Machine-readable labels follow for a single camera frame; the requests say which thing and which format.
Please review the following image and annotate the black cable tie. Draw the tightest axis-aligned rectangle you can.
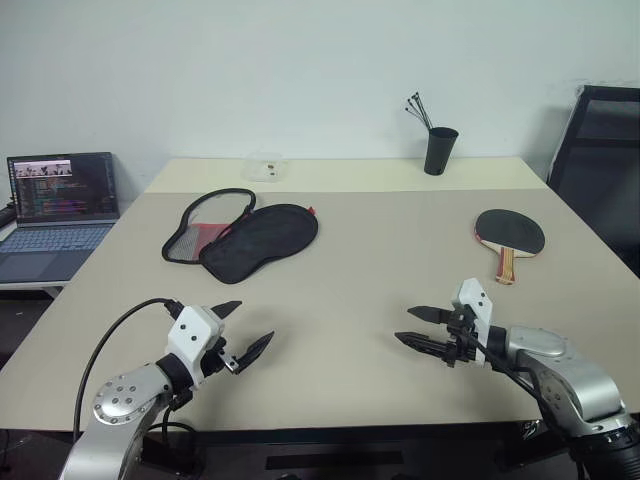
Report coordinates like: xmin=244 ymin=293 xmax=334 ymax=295
xmin=406 ymin=97 xmax=434 ymax=130
xmin=404 ymin=103 xmax=434 ymax=130
xmin=411 ymin=90 xmax=435 ymax=130
xmin=403 ymin=109 xmax=434 ymax=130

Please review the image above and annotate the black plastic cup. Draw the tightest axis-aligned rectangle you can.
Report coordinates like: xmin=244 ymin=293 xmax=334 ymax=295
xmin=423 ymin=126 xmax=460 ymax=177

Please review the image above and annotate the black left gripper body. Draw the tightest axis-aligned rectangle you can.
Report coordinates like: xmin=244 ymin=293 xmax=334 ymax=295
xmin=201 ymin=335 xmax=240 ymax=384

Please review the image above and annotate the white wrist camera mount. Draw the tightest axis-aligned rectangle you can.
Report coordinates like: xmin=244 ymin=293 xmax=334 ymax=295
xmin=451 ymin=278 xmax=495 ymax=369
xmin=167 ymin=305 xmax=225 ymax=391

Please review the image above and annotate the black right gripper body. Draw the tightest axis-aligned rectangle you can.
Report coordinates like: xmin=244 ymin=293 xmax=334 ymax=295
xmin=442 ymin=305 xmax=482 ymax=370

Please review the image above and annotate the clear plastic container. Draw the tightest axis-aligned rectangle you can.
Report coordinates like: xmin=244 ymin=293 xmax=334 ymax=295
xmin=241 ymin=158 xmax=293 ymax=184

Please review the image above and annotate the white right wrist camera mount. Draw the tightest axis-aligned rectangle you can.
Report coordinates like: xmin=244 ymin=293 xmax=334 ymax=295
xmin=451 ymin=278 xmax=495 ymax=369

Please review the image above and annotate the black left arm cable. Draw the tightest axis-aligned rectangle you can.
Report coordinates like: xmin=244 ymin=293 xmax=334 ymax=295
xmin=72 ymin=297 xmax=182 ymax=444

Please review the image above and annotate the grey open laptop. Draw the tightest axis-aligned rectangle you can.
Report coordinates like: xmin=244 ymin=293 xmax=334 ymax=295
xmin=0 ymin=152 xmax=122 ymax=285

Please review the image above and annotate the table tennis paddle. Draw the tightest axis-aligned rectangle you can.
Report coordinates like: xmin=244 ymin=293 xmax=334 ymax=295
xmin=473 ymin=208 xmax=546 ymax=286

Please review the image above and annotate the black red paddle case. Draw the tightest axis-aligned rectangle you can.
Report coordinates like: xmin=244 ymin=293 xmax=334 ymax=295
xmin=161 ymin=187 xmax=320 ymax=285

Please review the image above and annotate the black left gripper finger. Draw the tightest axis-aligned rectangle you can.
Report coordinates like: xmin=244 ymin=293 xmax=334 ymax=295
xmin=234 ymin=330 xmax=276 ymax=375
xmin=209 ymin=300 xmax=243 ymax=321

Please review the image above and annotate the black mesh office chair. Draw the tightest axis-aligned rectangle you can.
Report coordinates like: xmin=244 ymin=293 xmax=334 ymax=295
xmin=547 ymin=84 xmax=640 ymax=279

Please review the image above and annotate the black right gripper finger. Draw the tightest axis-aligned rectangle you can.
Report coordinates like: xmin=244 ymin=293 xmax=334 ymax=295
xmin=394 ymin=331 xmax=448 ymax=357
xmin=407 ymin=305 xmax=451 ymax=325

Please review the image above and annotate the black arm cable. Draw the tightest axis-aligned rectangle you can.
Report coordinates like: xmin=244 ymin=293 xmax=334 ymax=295
xmin=72 ymin=297 xmax=182 ymax=444
xmin=467 ymin=332 xmax=589 ymax=480

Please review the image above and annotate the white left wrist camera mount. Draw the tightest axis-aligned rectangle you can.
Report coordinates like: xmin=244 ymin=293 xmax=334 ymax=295
xmin=167 ymin=305 xmax=225 ymax=391

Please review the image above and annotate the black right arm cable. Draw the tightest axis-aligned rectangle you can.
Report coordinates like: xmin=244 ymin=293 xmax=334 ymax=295
xmin=467 ymin=332 xmax=589 ymax=480

